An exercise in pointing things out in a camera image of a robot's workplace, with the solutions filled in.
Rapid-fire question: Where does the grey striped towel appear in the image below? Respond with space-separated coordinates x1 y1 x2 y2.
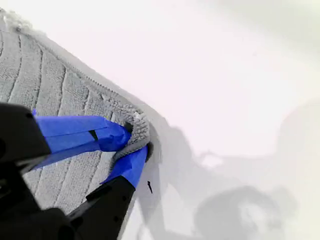
0 7 152 219

